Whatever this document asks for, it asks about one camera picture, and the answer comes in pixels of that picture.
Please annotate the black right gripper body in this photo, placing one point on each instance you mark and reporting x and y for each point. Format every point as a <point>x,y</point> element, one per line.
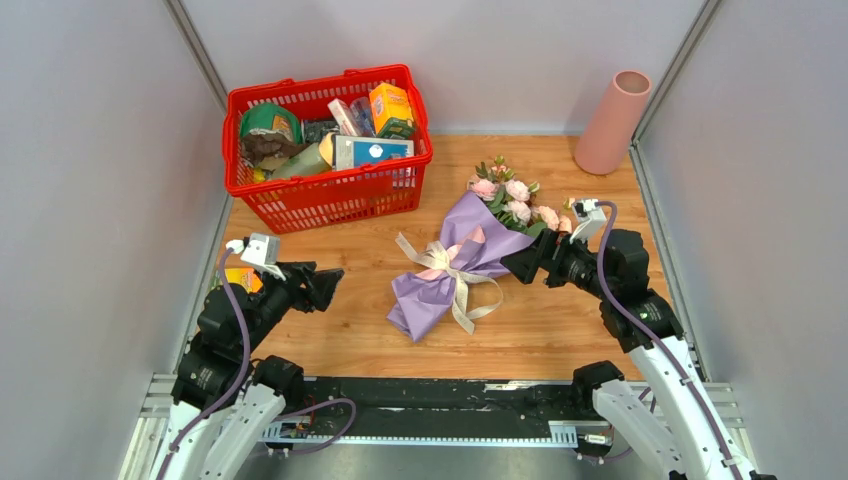
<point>572,265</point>

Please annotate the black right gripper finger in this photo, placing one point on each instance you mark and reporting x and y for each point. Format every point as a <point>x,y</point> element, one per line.
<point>547,242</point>
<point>525,264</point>

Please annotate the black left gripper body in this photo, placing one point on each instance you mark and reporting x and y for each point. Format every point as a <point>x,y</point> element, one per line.
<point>286,294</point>

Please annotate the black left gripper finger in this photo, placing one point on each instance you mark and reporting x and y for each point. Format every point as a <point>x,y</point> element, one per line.
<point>324,286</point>
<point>300,270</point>

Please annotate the purple flower bouquet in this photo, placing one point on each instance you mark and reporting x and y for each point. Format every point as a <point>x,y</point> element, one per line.
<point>507,210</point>

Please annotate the cream ribbon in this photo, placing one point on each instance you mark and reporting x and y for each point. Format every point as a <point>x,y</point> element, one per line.
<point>437,259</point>

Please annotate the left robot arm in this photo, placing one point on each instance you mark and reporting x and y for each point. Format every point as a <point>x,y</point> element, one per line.
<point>222,401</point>

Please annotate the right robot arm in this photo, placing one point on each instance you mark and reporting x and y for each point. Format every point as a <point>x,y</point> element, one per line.
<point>687,440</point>

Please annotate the pink cylindrical vase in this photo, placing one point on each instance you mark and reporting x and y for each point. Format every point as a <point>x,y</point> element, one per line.
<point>601,148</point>

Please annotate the orange juice box on table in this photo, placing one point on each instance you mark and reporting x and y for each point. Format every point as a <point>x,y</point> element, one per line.
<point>246,277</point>

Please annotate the red plastic shopping basket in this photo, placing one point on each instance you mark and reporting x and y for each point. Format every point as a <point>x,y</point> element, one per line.
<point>301,203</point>

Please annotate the green bottle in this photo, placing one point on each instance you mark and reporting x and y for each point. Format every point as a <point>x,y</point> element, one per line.
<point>314,160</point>

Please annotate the blue white carton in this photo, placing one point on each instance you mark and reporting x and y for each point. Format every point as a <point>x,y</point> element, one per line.
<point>350,152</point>

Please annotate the brown snack bag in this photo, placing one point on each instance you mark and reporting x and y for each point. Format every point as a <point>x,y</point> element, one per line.
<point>261,144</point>

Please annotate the dark patterned packet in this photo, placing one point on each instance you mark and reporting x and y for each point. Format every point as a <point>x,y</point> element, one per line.
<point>313,131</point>

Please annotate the green snack bag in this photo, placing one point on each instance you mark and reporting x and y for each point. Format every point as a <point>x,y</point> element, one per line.
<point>270,118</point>

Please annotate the pink white small box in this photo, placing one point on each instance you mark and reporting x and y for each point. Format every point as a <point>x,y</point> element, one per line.
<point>344,118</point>

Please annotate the clear plastic package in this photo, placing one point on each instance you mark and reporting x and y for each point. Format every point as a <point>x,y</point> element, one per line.
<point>362,114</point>

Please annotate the orange box in basket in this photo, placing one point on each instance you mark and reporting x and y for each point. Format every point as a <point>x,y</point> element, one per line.
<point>391,112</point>

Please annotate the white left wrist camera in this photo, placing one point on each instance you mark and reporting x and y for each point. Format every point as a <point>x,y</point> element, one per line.
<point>260,251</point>

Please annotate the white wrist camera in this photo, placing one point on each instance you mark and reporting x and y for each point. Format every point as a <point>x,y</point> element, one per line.
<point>590,219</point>
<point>260,251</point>

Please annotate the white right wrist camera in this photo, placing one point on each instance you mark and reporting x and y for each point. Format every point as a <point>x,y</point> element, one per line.
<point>590,219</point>

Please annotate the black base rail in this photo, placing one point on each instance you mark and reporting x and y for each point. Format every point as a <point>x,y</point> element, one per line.
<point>441,412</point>

